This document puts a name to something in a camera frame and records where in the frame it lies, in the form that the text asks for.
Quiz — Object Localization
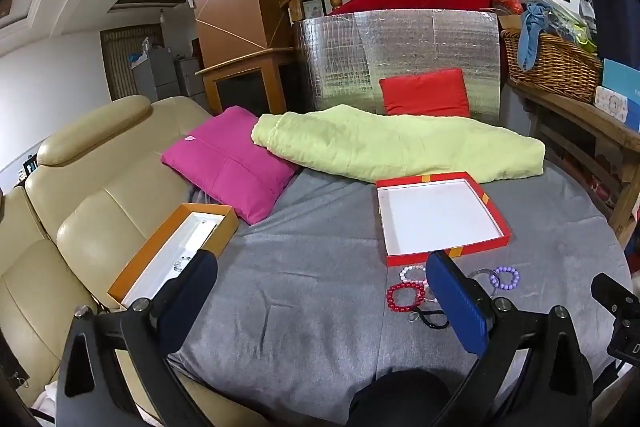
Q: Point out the dark navy garment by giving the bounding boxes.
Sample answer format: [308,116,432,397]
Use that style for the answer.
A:
[587,0,640,72]

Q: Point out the white patterned box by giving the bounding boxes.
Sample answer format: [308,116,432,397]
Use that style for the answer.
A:
[593,86,629,124]

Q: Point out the grey bed sheet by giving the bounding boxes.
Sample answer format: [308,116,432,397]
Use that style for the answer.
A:
[167,159,633,427]

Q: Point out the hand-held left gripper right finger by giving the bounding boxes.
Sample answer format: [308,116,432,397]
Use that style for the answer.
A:
[425,251,608,427]

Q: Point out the yellow green plastic bags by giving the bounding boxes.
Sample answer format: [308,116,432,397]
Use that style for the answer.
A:
[545,0,599,55]

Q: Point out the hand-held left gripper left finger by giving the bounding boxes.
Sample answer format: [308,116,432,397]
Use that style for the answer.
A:
[55,249,221,427]

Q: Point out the silver foil insulation panel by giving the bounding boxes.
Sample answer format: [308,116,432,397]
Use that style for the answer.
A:
[293,8,502,126]

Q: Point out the grey cabinets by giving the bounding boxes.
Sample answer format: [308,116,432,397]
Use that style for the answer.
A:
[131,38,207,102]

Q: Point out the wooden cabinet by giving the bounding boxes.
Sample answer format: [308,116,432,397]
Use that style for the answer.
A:
[195,47,303,118]

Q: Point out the framed picture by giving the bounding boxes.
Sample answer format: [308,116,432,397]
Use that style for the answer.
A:
[302,0,327,22]

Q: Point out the blue box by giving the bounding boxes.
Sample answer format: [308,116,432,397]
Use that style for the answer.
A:
[601,58,640,132]

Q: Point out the blue cloth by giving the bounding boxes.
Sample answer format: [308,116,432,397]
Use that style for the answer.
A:
[516,2,556,72]

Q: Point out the pink pillow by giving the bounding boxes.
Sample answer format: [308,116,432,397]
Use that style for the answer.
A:
[161,106,301,225]

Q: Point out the orange box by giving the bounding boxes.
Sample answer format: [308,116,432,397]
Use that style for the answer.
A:
[107,203,239,309]

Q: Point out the red cushion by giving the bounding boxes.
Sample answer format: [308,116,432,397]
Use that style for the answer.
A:
[379,68,472,118]

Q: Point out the red shallow box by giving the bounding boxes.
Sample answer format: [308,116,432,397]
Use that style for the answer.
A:
[376,172,513,268]

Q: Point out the red bead bracelet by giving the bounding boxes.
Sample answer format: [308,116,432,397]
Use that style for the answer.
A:
[386,282,426,313]

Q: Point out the black hair tie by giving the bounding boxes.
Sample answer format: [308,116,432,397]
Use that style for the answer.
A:
[409,309,452,331]

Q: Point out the wicker basket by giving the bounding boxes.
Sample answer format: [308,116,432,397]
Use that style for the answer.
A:
[500,28,604,104]

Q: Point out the dark cloth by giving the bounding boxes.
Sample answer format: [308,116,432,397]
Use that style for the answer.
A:
[346,368,453,427]

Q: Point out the beige leather sofa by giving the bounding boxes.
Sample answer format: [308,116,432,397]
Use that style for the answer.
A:
[0,95,281,427]

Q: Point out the light green blanket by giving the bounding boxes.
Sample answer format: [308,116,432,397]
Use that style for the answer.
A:
[251,104,546,184]

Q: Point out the wooden bench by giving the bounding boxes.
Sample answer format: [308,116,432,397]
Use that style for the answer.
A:
[507,79,640,250]

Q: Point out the purple bead bracelet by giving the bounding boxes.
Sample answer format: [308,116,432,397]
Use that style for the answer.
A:
[489,265,521,292]

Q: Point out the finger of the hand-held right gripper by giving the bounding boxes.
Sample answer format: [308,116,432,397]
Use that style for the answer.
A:
[590,273,635,315]

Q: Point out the clear silver bangle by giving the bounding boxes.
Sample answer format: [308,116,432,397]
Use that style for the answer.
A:
[467,269,497,294]

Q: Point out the pink and white bead bracelet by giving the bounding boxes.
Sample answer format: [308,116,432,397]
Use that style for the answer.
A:
[398,264,431,288]

